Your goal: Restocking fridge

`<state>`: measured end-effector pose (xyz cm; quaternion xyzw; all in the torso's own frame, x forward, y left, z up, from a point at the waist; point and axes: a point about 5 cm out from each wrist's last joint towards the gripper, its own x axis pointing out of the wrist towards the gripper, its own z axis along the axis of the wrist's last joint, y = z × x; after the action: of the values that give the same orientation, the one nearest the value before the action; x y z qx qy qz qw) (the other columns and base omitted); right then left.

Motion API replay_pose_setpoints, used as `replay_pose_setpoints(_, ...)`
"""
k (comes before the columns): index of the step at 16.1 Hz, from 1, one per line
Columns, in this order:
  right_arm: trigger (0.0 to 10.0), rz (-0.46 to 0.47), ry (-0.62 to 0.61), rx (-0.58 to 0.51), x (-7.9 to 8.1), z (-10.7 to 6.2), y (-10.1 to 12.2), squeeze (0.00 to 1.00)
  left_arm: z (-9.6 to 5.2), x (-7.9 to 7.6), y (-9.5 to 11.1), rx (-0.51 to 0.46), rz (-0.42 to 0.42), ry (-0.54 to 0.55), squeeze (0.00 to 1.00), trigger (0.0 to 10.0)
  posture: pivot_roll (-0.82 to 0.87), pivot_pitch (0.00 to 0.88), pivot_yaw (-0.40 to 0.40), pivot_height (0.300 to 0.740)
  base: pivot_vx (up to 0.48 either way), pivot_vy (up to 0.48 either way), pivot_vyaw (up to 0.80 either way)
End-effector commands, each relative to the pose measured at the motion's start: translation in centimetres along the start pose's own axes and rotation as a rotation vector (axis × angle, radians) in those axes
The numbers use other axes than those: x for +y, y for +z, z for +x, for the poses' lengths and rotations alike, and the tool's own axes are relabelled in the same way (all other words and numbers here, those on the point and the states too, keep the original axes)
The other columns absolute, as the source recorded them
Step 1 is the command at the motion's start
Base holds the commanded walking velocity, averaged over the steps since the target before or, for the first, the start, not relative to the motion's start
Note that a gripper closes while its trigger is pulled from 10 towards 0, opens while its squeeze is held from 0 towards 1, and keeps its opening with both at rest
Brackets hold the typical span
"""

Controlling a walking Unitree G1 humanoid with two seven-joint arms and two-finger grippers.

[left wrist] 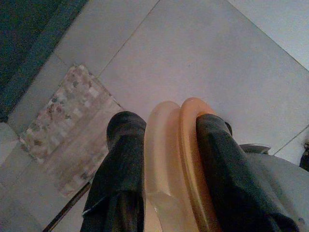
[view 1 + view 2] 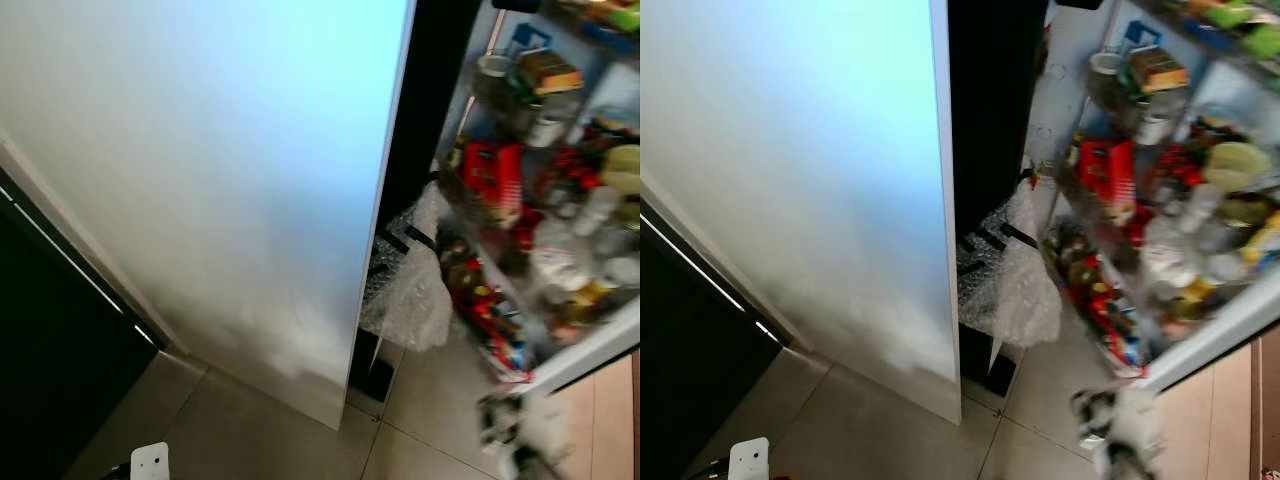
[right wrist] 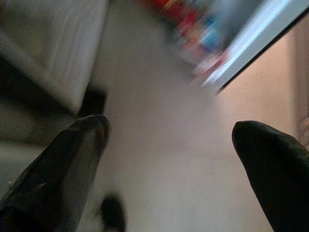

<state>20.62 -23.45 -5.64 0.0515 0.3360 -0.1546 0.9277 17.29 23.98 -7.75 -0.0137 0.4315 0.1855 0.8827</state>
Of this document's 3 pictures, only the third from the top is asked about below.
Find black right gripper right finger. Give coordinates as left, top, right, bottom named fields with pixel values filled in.
left=231, top=120, right=309, bottom=232

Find white cabinet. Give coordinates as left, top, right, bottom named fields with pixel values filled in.
left=0, top=0, right=109, bottom=116

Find black right robot foot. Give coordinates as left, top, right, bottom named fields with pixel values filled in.
left=100, top=190, right=127, bottom=232

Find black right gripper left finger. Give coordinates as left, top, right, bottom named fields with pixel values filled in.
left=0, top=114, right=112, bottom=232

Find colourful packaged groceries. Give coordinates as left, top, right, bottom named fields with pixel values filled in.
left=142, top=0, right=231, bottom=77

